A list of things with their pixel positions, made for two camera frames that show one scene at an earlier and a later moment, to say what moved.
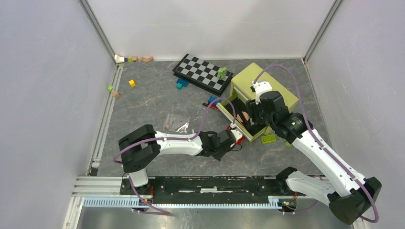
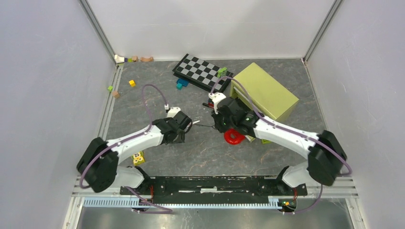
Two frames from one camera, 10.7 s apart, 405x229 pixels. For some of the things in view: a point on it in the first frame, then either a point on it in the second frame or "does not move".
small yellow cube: (132, 83) does not move
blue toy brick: (185, 83) does not move
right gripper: (253, 106) to (216, 114)
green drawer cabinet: (234, 106) does not move
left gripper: (218, 156) to (180, 139)
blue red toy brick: (210, 99) does not move
